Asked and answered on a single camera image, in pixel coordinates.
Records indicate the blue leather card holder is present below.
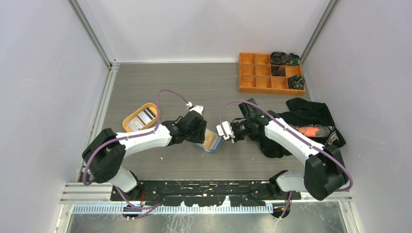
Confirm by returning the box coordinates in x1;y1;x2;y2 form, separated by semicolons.
197;133;223;152

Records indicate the orange oval plastic tray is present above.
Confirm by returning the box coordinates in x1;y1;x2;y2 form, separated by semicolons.
122;103;158;133

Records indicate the white card with black stripe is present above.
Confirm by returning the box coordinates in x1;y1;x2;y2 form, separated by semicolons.
137;108;156;125

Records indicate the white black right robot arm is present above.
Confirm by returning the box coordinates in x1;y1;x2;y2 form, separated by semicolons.
218;99;354;200

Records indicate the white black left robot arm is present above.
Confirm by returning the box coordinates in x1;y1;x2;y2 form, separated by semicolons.
82;105;207;200

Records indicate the silver VIP card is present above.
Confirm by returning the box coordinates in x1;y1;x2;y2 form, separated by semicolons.
126;117;144;132

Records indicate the orange compartment organizer box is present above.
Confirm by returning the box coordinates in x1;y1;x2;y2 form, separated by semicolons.
238;52;306;96

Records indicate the black sock in compartment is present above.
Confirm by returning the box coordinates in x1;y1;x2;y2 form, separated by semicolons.
271;65;286;77

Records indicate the black t-shirt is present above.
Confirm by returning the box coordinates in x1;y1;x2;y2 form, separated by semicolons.
249;98;346;158

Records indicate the green black rolled sock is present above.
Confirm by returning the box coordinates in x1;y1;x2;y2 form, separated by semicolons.
287;75;306;90

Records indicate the dark rolled sock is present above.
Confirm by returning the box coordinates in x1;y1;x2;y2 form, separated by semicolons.
270;51;290;65

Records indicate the green patterned rolled sock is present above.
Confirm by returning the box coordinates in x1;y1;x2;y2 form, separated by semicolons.
287;53;301;66

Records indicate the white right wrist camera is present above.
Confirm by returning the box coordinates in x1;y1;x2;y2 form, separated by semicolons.
216;121;235;143

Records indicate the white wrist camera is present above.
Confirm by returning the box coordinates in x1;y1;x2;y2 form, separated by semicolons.
216;121;235;143
186;102;204;117

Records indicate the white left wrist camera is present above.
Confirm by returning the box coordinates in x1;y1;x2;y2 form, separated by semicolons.
186;102;204;117

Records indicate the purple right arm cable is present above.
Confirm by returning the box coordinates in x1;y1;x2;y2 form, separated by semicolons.
219;100;354;220

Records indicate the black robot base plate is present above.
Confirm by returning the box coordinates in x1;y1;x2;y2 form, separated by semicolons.
128;180;288;207

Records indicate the aluminium frame rail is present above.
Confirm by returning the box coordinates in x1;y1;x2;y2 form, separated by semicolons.
59;181;353;215

